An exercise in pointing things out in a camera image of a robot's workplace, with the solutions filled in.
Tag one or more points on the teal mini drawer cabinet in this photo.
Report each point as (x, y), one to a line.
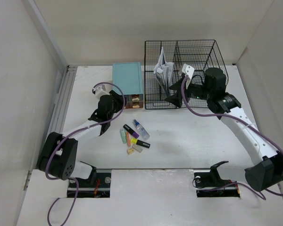
(128, 77)

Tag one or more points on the small wooden eraser block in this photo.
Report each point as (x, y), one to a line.
(130, 151)

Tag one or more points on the aluminium rail frame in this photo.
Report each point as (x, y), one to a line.
(60, 104)

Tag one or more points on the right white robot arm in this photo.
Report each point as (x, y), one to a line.
(266, 155)

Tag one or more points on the green highlighter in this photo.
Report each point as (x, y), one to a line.
(123, 136)

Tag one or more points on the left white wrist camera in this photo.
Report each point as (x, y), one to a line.
(99, 91)

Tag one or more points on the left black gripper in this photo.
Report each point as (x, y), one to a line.
(119, 100)

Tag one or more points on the black wire mesh organizer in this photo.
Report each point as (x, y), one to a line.
(200, 54)

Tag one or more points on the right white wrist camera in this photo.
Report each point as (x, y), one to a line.
(188, 72)

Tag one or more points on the yellow black highlighter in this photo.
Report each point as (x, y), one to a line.
(140, 143)

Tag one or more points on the clear spray bottle blue cap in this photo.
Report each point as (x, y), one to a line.
(145, 135)

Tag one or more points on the white paper booklet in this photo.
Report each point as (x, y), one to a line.
(163, 71)

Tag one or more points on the purple black highlighter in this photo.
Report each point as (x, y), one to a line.
(130, 131)

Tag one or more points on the orange highlighter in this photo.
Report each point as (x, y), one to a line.
(128, 139)

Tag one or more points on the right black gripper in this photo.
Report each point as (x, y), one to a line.
(176, 99)

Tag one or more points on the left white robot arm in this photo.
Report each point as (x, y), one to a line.
(57, 158)

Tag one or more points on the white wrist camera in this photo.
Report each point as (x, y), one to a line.
(99, 91)
(188, 72)

